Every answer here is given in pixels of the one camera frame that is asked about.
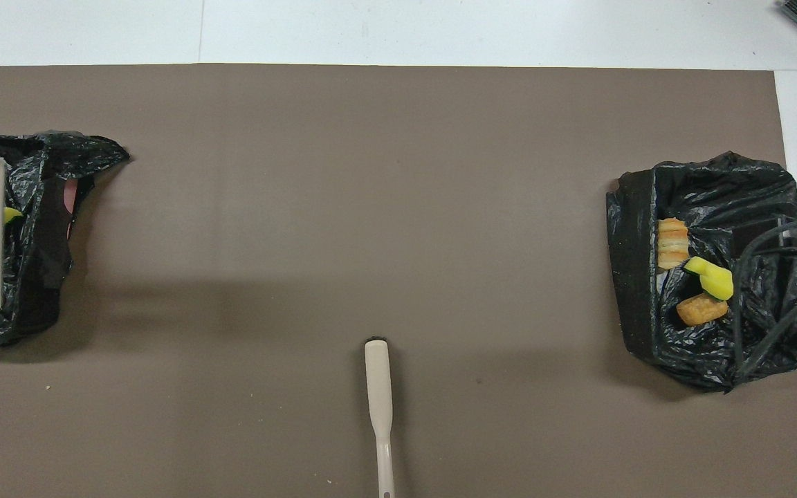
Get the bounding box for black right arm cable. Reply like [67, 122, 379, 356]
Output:
[732, 216, 797, 385]

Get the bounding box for pale bread chunk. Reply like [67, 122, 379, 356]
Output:
[657, 217, 690, 270]

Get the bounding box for black plastic trash bag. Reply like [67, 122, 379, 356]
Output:
[606, 151, 797, 394]
[0, 130, 131, 350]

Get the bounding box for beige brush with black bristles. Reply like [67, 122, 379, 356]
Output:
[364, 338, 396, 498]

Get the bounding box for brown table mat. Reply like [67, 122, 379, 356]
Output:
[0, 64, 797, 498]

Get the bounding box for brown bread nugget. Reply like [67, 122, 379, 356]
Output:
[675, 293, 729, 327]

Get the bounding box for yellow and green sponge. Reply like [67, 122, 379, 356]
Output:
[682, 256, 735, 302]

